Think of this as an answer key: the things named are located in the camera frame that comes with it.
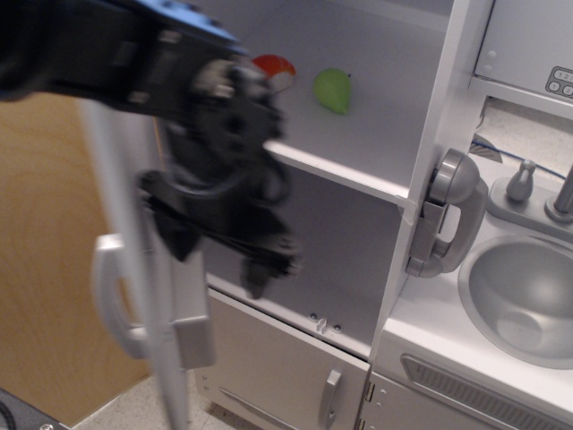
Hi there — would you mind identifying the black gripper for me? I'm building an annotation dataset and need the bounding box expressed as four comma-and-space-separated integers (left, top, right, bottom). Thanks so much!
136, 168, 304, 300

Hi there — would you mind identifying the grey fridge door handle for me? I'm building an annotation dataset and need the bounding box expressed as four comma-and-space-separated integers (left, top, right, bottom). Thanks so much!
91, 234, 147, 359

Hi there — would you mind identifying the white toy fridge door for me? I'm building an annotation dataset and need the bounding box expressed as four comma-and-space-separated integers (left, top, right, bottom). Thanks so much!
81, 101, 210, 429

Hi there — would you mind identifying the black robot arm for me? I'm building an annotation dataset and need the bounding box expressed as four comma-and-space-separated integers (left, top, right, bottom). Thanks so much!
1, 1, 301, 298

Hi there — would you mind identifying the grey ice dispenser panel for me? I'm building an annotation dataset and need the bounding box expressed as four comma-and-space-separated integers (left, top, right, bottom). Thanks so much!
173, 315, 216, 370

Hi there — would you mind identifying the white lower freezer door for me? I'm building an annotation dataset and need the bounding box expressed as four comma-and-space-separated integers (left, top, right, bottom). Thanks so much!
194, 290, 369, 429

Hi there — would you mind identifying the plywood board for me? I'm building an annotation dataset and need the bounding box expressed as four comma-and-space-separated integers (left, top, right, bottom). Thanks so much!
1, 95, 147, 425

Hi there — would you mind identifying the red white toy food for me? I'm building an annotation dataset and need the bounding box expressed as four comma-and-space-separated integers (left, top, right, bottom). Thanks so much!
251, 54, 296, 94

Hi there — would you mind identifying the green toy pear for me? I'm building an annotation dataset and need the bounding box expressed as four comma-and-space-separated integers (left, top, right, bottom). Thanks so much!
312, 68, 352, 115

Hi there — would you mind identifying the white toy kitchen cabinet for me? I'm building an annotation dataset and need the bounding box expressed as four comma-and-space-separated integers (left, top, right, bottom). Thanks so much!
203, 1, 572, 429

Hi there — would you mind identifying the grey toy telephone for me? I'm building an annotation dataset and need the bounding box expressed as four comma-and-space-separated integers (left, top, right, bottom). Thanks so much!
406, 149, 489, 279

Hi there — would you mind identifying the black equipment base corner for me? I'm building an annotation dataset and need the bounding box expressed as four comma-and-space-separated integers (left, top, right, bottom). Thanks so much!
1, 389, 70, 430

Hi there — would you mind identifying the grey toy sink basin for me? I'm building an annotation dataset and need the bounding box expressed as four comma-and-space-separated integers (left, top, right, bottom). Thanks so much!
458, 236, 572, 370

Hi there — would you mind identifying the grey toy faucet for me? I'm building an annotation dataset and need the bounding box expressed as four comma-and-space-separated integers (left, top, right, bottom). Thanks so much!
487, 159, 572, 243

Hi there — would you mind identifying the toy microwave with keypad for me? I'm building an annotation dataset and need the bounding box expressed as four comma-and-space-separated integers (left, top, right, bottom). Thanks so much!
474, 1, 572, 108

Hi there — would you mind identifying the grey lower door handle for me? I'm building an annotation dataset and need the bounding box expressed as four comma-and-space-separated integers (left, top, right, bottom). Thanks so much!
318, 369, 342, 430

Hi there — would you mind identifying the blue cable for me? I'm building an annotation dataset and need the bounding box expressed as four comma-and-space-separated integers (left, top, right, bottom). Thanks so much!
470, 140, 569, 181

